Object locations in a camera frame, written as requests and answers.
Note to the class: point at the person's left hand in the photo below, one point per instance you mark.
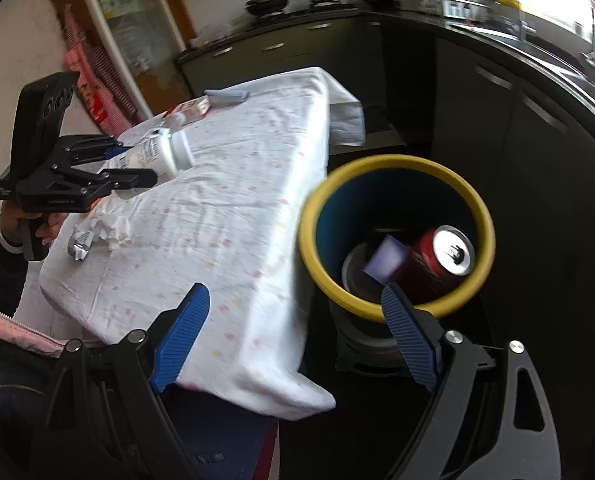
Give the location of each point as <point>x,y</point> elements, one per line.
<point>12,225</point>

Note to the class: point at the glass sliding door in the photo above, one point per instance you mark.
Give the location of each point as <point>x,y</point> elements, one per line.
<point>127,20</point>

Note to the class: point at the white dotted tablecloth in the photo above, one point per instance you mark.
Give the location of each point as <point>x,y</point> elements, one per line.
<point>227,235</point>

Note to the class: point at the grey round pail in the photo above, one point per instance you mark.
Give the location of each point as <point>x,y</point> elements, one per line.
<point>362,335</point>

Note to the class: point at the silver foil wrapper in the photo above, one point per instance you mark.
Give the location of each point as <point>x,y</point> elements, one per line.
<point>80,247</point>

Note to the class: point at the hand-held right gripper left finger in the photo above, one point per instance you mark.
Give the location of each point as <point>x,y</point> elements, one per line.
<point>180,340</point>

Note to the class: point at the white tissue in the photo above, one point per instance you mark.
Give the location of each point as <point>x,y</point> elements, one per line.
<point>112,230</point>

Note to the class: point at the white plastic bottle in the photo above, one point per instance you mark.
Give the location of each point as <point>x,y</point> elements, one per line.
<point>170,152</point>

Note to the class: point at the gas stove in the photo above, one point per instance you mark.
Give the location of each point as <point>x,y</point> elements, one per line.
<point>302,11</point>

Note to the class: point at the yellow rimmed blue bin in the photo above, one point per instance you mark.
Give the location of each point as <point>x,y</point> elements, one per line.
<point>352,200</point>

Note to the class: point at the clear plastic bags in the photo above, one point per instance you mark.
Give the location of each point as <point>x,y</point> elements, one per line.
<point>207,40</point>

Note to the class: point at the red soda can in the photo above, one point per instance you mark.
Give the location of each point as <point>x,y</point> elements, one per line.
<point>427,265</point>

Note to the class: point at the blue cloth with red edge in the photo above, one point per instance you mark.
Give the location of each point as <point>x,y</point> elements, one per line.
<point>227,440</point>

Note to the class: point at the black wok with lid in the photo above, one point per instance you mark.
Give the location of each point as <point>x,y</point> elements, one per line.
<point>267,4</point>

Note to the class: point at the white dish rack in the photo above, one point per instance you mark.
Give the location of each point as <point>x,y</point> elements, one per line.
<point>447,5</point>

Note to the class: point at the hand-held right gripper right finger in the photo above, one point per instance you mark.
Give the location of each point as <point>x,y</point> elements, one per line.
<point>410,340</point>

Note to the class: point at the steel double sink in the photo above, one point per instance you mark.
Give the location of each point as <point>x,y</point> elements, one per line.
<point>567,67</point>

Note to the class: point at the red checkered apron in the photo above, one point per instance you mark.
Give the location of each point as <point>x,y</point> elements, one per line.
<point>102,90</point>

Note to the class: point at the tall steel faucet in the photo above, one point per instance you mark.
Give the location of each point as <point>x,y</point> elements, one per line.
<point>591,57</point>

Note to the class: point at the person's dark trousers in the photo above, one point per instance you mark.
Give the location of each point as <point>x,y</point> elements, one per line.
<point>2,410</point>

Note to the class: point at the red and white small box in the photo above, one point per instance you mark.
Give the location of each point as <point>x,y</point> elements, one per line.
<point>192,109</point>

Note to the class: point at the person's pink jacket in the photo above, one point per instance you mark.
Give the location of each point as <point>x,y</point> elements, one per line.
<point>7,330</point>

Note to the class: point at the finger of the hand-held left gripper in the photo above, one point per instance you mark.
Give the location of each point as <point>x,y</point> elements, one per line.
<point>137,177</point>
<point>111,151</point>

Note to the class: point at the blue grey packet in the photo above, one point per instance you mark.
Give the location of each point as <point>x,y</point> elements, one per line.
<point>227,96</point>

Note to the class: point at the purple cardboard box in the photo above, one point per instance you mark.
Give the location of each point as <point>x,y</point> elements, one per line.
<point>385,260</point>

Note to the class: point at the green lower cabinets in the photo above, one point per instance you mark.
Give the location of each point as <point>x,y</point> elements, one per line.
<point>477,125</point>

